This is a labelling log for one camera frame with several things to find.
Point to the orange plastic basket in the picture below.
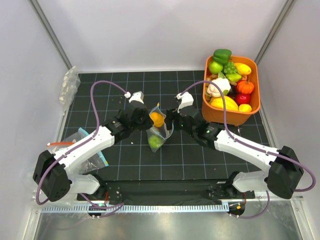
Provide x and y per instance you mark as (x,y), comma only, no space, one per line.
(236,118)

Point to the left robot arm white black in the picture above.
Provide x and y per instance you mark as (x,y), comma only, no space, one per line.
(56,173)

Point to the green lime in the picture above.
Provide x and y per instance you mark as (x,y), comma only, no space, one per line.
(155,141)

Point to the yellow lemon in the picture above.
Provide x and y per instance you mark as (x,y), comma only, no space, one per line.
(245,108)

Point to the orange mango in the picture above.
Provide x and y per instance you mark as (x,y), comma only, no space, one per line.
(158,119)

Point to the pile of clear zip bags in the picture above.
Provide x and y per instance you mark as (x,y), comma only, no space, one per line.
(30,180)

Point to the green grape bunch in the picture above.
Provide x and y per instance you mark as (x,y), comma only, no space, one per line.
(230,68)

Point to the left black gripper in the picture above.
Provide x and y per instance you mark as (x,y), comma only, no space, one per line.
(148,122)

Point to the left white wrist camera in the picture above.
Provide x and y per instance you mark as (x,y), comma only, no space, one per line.
(136,96)

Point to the green apple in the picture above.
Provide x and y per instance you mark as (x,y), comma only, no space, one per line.
(215,67)

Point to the green bell pepper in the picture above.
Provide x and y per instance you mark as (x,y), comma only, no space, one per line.
(222,56)

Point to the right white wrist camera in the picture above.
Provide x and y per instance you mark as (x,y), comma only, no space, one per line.
(185,99)

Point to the brown nut cluster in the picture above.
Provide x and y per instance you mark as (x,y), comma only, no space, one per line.
(210,79)

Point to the black gridded mat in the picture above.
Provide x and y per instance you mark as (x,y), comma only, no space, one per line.
(180,158)

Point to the yellow star fruit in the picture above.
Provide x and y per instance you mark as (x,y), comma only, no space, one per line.
(230,104)

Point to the spare zip bag blue zipper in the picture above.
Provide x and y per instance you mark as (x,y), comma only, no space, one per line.
(95,162)

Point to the slotted cable duct rail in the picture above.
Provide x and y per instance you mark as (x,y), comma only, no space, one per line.
(88,208)

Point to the yellow mango fruit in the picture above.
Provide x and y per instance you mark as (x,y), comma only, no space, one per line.
(242,68)

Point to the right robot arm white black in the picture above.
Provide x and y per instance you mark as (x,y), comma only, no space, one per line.
(279,174)

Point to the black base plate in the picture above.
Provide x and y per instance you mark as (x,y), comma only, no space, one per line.
(167,192)

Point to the red apple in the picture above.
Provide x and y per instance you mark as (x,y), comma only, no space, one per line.
(242,98)

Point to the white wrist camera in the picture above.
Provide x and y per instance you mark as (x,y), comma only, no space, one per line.
(136,96)
(185,99)

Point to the clear zip bag blue zipper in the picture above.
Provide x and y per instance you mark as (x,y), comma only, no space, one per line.
(161,132)

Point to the white cauliflower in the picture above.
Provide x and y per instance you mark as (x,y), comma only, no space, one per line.
(219,85)

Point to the small orange pumpkin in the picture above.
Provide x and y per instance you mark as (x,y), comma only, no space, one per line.
(245,87)

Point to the bag of white pieces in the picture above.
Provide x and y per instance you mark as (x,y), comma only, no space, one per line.
(69,87)

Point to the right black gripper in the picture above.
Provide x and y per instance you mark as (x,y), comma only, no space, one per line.
(172,115)

